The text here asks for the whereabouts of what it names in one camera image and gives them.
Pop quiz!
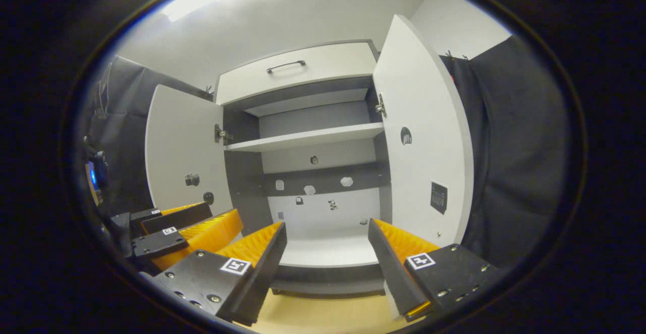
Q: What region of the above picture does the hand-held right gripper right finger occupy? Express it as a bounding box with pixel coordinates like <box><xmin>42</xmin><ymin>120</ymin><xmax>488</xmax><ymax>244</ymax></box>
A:
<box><xmin>367</xmin><ymin>218</ymin><xmax>500</xmax><ymax>323</ymax></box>

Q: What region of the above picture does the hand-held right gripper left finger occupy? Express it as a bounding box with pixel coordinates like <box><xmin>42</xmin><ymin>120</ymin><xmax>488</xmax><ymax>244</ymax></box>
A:
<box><xmin>151</xmin><ymin>221</ymin><xmax>288</xmax><ymax>327</ymax></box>

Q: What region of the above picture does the grey cabinet door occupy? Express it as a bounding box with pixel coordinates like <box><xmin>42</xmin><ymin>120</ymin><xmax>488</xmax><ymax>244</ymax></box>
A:
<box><xmin>372</xmin><ymin>14</ymin><xmax>475</xmax><ymax>248</ymax></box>
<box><xmin>145</xmin><ymin>84</ymin><xmax>234</xmax><ymax>221</ymax></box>

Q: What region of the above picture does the grey double-door shoe cabinet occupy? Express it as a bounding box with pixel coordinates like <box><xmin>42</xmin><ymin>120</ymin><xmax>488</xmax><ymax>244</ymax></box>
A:
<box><xmin>145</xmin><ymin>14</ymin><xmax>475</xmax><ymax>297</ymax></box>

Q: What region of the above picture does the grey cabinet inner shelf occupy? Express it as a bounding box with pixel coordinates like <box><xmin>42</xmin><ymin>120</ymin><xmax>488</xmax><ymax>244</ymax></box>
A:
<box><xmin>224</xmin><ymin>122</ymin><xmax>385</xmax><ymax>153</ymax></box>

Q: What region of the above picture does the grey cabinet drawer front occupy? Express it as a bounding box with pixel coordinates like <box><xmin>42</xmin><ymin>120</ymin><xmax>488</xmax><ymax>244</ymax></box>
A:
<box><xmin>216</xmin><ymin>41</ymin><xmax>379</xmax><ymax>106</ymax></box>

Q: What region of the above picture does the dark device with blue light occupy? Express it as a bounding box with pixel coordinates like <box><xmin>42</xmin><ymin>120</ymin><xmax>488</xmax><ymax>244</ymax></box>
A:
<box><xmin>83</xmin><ymin>142</ymin><xmax>110</xmax><ymax>206</ymax></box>

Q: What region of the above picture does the black backdrop cloth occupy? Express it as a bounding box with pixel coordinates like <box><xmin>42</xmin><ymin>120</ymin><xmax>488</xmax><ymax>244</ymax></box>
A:
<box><xmin>83</xmin><ymin>54</ymin><xmax>215</xmax><ymax>218</ymax></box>
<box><xmin>439</xmin><ymin>34</ymin><xmax>571</xmax><ymax>269</ymax></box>

